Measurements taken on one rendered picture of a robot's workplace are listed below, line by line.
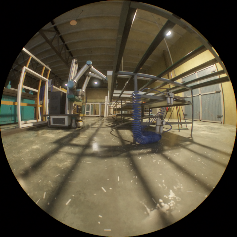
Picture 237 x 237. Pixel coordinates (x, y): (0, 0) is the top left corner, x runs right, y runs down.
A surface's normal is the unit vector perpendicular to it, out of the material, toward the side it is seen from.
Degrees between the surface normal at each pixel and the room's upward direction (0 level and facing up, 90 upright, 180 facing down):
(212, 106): 90
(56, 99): 90
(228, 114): 90
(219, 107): 90
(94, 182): 0
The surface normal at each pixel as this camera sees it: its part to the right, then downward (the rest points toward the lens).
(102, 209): 0.02, -1.00
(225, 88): -0.99, -0.01
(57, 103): 0.17, 0.06
